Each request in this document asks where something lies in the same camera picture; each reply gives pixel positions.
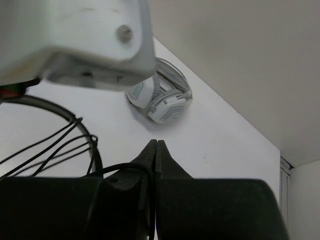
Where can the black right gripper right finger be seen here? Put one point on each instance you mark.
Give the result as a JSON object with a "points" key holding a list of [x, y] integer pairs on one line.
{"points": [[190, 208]]}

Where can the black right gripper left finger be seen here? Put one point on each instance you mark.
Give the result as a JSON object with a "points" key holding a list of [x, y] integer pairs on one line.
{"points": [[93, 207]]}

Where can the black wired headphones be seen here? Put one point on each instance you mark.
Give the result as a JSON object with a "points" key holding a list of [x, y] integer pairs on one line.
{"points": [[73, 152]]}

